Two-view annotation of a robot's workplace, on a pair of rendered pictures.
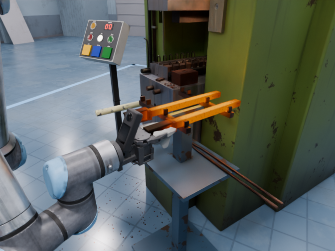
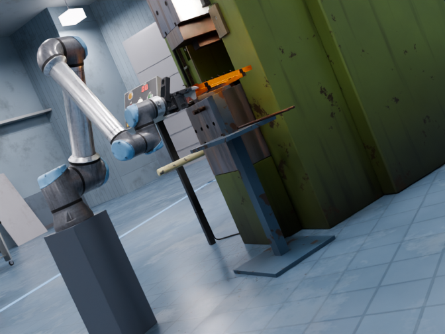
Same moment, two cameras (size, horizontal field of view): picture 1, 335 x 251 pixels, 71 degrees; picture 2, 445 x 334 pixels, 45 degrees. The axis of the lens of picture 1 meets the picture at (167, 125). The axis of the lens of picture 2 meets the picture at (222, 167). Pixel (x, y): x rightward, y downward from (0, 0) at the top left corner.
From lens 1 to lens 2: 1.90 m
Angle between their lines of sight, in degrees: 23
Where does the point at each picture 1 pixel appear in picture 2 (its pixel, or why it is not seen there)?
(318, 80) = (335, 34)
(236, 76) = (252, 57)
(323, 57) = (325, 14)
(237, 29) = (234, 24)
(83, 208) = (151, 130)
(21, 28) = (24, 217)
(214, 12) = (216, 22)
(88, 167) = (146, 104)
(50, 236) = (137, 138)
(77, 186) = (144, 114)
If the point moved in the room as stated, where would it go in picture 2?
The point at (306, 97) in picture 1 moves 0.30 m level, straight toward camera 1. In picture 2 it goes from (336, 53) to (314, 61)
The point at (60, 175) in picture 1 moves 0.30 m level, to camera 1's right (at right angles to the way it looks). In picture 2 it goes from (133, 107) to (198, 78)
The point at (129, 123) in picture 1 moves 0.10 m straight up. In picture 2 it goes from (163, 84) to (154, 63)
